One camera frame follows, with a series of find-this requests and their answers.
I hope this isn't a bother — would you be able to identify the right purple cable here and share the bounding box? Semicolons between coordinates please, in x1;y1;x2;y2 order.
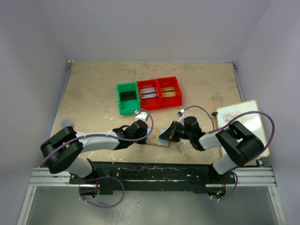
178;105;275;202

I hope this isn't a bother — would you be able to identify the gold card with black stripe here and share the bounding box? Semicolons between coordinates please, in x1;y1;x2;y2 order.
161;87;176;98

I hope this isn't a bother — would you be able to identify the silver card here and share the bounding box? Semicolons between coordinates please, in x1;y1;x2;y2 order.
140;87;157;99

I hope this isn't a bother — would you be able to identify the white board with wooden frame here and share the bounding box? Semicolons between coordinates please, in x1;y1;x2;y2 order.
216;100;267;145

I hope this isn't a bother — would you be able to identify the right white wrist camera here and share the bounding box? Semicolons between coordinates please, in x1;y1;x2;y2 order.
177;109;186;125

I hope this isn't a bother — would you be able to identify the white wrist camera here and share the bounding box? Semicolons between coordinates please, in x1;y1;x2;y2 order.
177;109;186;125
135;110;149;123

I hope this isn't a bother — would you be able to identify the green plastic bin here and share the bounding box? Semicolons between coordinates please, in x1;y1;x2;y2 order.
116;82;141;115

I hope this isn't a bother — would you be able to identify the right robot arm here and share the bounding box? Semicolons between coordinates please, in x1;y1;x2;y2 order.
159;116;264;175

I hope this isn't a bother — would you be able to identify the aluminium frame rail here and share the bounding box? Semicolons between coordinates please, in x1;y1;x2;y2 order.
29;167;276;188

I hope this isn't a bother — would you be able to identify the red bin with gold card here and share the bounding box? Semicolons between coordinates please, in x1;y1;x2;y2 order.
157;76;182;108

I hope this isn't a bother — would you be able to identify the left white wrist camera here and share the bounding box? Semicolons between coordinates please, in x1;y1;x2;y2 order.
135;110;149;123

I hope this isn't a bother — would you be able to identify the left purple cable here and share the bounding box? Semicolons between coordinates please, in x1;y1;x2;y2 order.
41;109;155;208

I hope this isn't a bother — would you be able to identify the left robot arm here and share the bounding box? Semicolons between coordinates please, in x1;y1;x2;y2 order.
40;120;148;178

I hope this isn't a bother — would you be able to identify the purple cable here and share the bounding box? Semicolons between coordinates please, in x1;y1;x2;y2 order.
41;109;155;208
178;105;275;202

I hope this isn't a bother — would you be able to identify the red bin with silver card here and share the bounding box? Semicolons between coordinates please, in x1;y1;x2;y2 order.
137;79;162;111

